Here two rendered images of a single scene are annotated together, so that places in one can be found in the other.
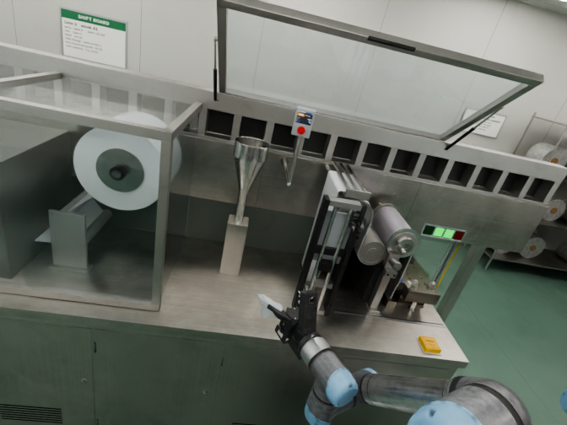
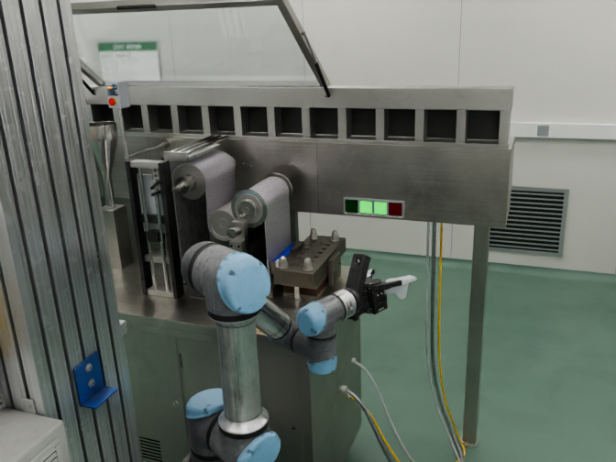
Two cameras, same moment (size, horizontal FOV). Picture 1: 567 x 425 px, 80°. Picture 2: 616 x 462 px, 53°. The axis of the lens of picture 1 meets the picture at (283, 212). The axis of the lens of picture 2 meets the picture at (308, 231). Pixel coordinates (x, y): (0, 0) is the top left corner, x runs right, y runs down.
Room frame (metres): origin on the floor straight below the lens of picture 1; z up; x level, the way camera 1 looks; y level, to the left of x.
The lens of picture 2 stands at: (-0.47, -1.84, 1.93)
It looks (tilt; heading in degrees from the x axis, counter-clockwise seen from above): 19 degrees down; 30
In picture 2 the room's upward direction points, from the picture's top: 2 degrees counter-clockwise
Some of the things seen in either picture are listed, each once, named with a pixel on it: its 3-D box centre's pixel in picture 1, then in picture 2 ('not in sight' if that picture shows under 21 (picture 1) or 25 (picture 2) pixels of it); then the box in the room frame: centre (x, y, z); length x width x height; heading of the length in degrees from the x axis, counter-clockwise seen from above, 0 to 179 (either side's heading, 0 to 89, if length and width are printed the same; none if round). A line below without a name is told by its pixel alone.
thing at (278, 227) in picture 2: (396, 255); (278, 234); (1.46, -0.58, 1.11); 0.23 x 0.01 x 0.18; 9
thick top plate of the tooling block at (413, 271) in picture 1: (406, 271); (312, 259); (1.52, -0.69, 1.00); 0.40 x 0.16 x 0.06; 9
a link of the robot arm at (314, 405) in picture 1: (327, 400); not in sight; (0.59, -0.22, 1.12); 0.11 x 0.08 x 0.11; 125
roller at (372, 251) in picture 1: (364, 238); (236, 214); (1.43, -0.40, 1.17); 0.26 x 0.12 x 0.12; 9
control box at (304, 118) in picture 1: (303, 122); (116, 94); (1.27, 0.01, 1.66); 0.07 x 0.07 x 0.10; 89
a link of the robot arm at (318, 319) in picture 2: not in sight; (320, 316); (0.74, -1.16, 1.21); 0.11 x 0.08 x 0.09; 164
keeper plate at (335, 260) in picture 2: not in sight; (335, 269); (1.55, -0.78, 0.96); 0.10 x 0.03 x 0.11; 9
